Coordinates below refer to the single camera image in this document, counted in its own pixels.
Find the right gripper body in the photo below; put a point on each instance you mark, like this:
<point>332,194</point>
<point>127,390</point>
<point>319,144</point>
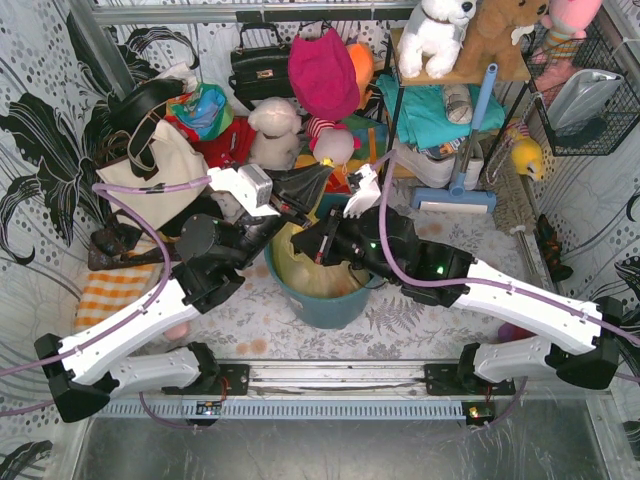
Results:
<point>329,237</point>

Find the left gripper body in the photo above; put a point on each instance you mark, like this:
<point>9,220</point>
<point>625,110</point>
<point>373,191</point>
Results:
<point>282,209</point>

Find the yellow trash bag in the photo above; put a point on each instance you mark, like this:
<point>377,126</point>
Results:
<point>304,276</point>

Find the teal trash bin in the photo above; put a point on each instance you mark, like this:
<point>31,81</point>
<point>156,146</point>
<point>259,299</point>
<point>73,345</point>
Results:
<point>322,313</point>

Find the blue floor mop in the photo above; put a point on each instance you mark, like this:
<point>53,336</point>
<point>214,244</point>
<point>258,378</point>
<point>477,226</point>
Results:
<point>456,198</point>

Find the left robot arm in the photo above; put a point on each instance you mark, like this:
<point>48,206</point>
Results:
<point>207,275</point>

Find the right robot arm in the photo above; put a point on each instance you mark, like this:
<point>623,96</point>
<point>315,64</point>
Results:
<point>567,339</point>

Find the rainbow striped bag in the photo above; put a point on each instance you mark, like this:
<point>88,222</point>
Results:
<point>373,137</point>

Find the colourful printed bag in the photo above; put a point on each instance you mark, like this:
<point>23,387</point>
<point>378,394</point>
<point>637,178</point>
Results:
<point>201,115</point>

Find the pink white plush doll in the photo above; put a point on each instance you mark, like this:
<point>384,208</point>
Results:
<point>331,142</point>

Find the cream plush sheep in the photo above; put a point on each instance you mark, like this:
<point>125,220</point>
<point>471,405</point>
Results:
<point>276,143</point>

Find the red cloth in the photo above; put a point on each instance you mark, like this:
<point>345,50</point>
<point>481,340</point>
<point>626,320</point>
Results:
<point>230,148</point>

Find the white sneakers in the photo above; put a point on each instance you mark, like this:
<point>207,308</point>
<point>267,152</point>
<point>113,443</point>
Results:
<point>438,173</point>

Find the magenta fabric hat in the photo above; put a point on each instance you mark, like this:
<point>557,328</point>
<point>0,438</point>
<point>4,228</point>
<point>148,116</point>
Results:
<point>322,76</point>

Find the black leather handbag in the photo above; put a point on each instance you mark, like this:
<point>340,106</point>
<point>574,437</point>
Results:
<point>260,73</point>

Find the pink rolled towel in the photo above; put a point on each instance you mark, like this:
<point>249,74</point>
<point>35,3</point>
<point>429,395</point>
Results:
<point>177,332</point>

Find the teal folded cloth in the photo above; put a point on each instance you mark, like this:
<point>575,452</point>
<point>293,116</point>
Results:
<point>423,122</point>

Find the orange plush toy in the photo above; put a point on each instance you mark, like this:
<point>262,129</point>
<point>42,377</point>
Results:
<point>363,63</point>

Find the orange checkered cloth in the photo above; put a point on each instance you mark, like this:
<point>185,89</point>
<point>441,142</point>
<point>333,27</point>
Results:
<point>109,291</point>

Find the purple orange sock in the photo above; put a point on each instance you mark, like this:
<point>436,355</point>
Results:
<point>508,332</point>

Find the yellow plush duck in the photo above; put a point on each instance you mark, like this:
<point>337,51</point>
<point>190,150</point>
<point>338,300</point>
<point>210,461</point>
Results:
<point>526,154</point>

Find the white plush dog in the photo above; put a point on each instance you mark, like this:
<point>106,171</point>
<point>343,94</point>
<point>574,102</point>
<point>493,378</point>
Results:
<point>432,37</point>

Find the brown teddy bear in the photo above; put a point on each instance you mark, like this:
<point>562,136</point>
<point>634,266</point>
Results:
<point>494,34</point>

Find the silver foil pouch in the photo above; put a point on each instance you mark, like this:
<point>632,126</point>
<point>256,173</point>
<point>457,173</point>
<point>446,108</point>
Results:
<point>583,95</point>

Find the pink plush toy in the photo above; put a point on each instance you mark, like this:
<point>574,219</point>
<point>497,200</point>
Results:
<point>566,24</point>

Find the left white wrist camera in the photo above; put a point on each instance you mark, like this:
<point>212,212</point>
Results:
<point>250,185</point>

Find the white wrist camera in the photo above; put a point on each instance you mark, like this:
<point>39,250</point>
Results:
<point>250,185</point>
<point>365,191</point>

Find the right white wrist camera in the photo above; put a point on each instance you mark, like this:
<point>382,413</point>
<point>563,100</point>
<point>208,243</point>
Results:
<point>365,191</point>

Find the aluminium front rail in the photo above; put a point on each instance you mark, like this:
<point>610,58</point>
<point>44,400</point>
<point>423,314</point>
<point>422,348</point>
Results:
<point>340,375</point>

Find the black wire basket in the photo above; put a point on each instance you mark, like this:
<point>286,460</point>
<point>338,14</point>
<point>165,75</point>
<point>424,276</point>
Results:
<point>605,132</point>

